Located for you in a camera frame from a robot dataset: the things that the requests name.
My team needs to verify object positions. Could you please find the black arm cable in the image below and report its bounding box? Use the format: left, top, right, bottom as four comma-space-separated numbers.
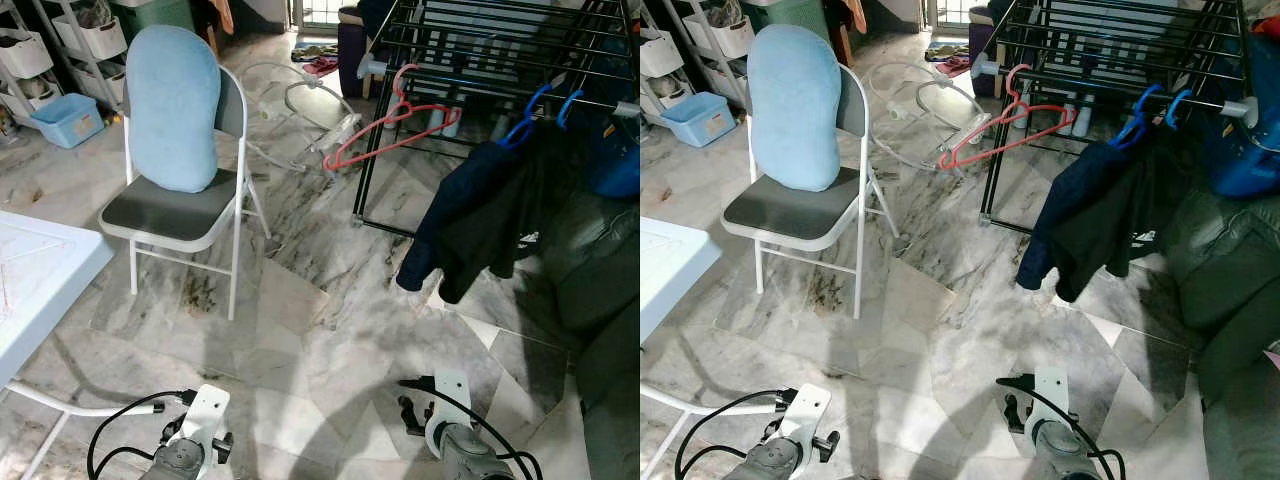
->
675, 390, 796, 479
398, 378, 543, 480
997, 375, 1126, 480
87, 390, 196, 479

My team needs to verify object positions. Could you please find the blue plastic crate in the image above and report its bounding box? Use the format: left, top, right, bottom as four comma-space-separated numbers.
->
585, 120, 640, 199
1205, 20, 1280, 199

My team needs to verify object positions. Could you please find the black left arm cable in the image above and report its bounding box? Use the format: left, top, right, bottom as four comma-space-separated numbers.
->
87, 390, 196, 479
675, 390, 796, 479

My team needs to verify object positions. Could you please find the light blue pillow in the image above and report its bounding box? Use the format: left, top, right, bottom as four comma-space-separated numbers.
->
747, 25, 843, 193
127, 25, 223, 194

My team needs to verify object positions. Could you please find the white barred glass door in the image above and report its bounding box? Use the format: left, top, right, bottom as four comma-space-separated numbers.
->
925, 0, 986, 31
288, 0, 346, 31

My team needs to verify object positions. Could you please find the white basket shelving unit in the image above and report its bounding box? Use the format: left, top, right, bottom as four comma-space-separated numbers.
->
0, 0, 131, 123
640, 0, 756, 116

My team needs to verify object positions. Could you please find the pink plastic clothes hanger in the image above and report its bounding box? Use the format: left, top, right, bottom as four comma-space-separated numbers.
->
938, 63, 1079, 171
322, 63, 463, 173

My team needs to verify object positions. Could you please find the blue plastic clothes hanger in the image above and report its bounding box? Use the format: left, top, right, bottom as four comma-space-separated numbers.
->
555, 88, 586, 129
500, 83, 553, 149
1165, 88, 1196, 129
1115, 83, 1166, 149

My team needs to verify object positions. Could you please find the green white storage cabinet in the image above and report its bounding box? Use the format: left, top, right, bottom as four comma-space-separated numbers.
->
745, 0, 833, 36
108, 0, 196, 36

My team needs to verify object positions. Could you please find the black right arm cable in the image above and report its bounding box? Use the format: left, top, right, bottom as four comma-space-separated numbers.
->
398, 378, 543, 480
997, 375, 1126, 480

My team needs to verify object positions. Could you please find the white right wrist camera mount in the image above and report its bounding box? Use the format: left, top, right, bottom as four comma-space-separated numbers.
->
432, 370, 473, 426
1033, 368, 1071, 426

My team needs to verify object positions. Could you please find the dark blue cloth pile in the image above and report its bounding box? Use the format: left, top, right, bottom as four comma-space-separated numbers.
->
985, 0, 1026, 39
355, 0, 401, 41

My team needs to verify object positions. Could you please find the purple upholstered armchair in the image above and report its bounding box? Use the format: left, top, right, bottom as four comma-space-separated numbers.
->
338, 5, 376, 99
968, 5, 1006, 99

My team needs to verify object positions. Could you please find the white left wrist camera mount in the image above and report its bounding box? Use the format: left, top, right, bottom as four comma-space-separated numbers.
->
183, 385, 231, 456
783, 385, 831, 451

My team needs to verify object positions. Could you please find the white tube frame bouncer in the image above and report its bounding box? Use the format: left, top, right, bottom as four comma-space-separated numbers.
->
235, 62, 363, 173
865, 62, 986, 173

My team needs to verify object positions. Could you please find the dark navy hanging garment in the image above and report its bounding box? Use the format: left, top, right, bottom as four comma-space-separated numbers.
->
395, 120, 601, 306
1015, 125, 1201, 304

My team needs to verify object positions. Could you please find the light blue plastic bin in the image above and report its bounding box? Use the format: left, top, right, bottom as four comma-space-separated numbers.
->
30, 93, 106, 149
660, 93, 738, 149

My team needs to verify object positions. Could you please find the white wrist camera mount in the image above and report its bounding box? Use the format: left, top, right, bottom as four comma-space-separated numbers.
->
432, 370, 473, 426
1033, 368, 1071, 426
783, 385, 831, 451
183, 385, 231, 456

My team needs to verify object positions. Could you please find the white folding table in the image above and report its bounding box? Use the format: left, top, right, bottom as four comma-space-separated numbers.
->
640, 218, 793, 480
0, 210, 163, 480

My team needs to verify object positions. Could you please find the white folding chair grey seat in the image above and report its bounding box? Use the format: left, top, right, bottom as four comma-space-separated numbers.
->
722, 62, 901, 321
98, 65, 271, 321

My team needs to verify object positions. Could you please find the black metal drying rack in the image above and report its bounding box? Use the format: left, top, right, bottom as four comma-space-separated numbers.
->
980, 0, 1261, 236
352, 0, 640, 241

